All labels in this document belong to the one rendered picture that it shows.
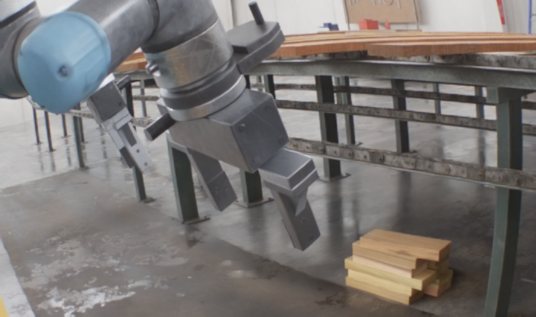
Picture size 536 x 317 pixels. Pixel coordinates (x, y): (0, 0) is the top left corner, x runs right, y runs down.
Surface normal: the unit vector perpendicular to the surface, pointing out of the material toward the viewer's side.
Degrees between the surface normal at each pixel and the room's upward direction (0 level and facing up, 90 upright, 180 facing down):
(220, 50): 90
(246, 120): 97
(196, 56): 105
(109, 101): 83
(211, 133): 113
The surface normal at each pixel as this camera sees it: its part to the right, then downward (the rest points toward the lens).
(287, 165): -0.33, -0.80
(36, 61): -0.47, 0.61
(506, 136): -0.81, 0.20
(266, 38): 0.63, 0.21
